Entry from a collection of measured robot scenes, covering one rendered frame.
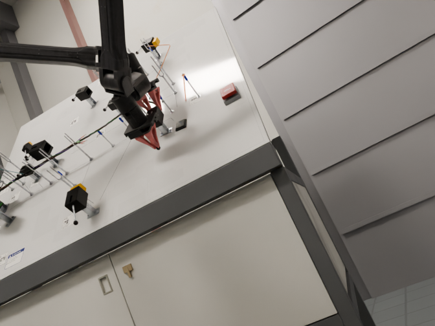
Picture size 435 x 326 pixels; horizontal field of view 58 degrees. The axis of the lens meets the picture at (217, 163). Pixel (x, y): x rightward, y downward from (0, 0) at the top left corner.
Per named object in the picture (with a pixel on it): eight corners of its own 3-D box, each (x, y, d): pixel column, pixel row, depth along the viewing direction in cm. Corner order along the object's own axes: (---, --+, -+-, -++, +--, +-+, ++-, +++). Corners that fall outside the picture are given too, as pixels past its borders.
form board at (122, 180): (-43, 306, 133) (-48, 304, 132) (23, 129, 209) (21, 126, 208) (272, 145, 107) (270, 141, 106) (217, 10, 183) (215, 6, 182)
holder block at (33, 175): (28, 178, 164) (14, 168, 159) (44, 172, 160) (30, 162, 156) (24, 187, 160) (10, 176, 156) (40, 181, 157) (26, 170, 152)
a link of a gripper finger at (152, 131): (148, 146, 129) (132, 123, 124) (167, 138, 126) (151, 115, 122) (144, 158, 123) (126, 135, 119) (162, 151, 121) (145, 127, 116)
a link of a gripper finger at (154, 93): (152, 113, 137) (138, 88, 134) (169, 105, 135) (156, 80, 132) (145, 119, 131) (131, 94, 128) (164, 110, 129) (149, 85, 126)
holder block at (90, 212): (85, 239, 118) (61, 222, 112) (89, 209, 128) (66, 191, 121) (97, 233, 117) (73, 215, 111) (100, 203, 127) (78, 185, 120)
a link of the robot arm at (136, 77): (96, 76, 110) (121, 81, 106) (122, 54, 116) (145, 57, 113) (111, 109, 118) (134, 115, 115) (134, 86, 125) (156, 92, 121)
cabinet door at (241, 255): (337, 314, 99) (269, 173, 107) (155, 385, 111) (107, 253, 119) (337, 311, 101) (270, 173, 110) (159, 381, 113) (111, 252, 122)
